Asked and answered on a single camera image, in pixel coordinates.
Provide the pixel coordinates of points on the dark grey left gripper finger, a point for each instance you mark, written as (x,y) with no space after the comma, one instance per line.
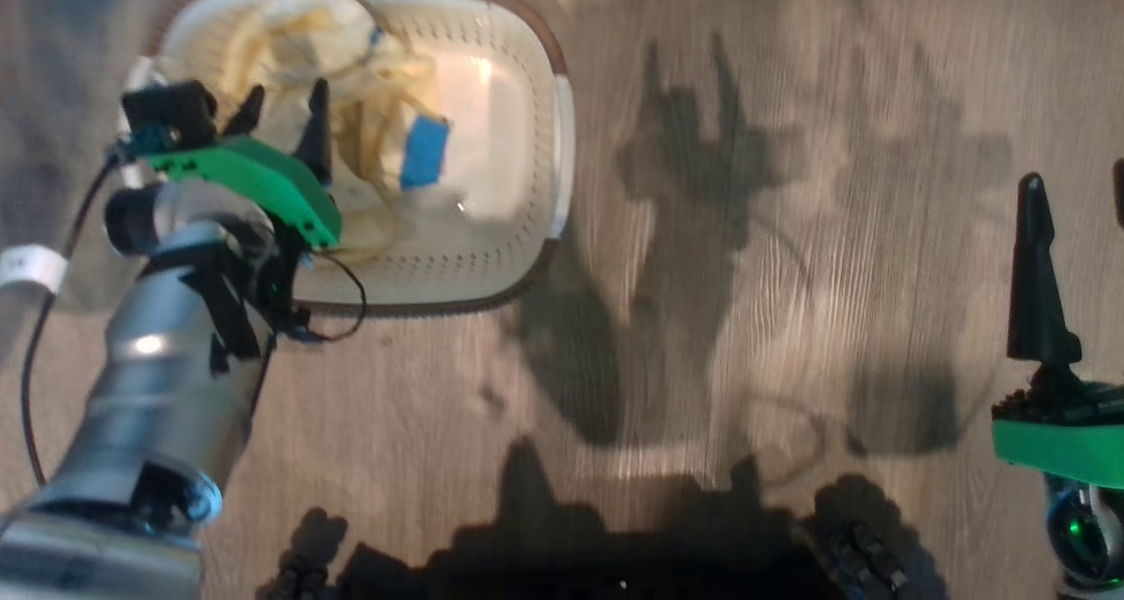
(246,117)
(316,143)

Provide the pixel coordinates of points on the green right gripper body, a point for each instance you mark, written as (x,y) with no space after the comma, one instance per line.
(1071,442)

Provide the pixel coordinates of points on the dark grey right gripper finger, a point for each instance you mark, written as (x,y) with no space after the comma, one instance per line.
(1036,301)
(1120,191)

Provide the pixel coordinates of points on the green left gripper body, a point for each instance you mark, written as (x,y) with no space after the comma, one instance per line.
(263,178)

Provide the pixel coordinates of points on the pale yellow printed garment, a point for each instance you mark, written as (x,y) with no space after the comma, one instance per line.
(281,46)

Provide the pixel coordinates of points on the yellow garment with blue trim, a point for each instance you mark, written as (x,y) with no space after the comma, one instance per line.
(426,152)

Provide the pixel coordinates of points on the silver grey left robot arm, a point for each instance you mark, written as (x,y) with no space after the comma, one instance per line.
(158,389)

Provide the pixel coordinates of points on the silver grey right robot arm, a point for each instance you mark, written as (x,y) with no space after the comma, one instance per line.
(1089,538)

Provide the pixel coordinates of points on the cream perforated laundry basket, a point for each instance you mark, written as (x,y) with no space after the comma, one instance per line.
(500,126)

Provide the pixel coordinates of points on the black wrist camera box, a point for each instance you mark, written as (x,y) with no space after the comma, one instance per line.
(171,108)

